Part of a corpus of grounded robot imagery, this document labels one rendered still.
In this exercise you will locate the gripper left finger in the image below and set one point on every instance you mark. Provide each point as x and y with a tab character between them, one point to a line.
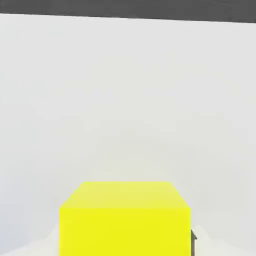
43	248

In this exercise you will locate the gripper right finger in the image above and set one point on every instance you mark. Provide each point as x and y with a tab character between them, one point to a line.
208	247

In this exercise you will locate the small yellow cube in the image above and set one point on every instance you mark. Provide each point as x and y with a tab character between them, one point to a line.
125	226

